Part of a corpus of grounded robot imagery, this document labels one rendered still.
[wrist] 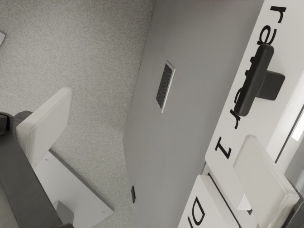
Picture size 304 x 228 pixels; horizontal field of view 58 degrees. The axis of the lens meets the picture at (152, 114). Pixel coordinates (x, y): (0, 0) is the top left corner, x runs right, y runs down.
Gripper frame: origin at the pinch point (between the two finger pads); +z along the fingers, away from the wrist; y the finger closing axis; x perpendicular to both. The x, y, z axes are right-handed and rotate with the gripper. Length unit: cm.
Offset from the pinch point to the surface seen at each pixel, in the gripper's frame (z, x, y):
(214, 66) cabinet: 29.1, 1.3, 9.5
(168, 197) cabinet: 29.6, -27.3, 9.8
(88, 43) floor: 95, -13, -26
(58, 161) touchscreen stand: 91, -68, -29
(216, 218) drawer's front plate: 10.6, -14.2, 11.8
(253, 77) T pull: 8.8, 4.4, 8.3
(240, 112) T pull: 8.7, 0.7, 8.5
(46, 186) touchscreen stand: 89, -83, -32
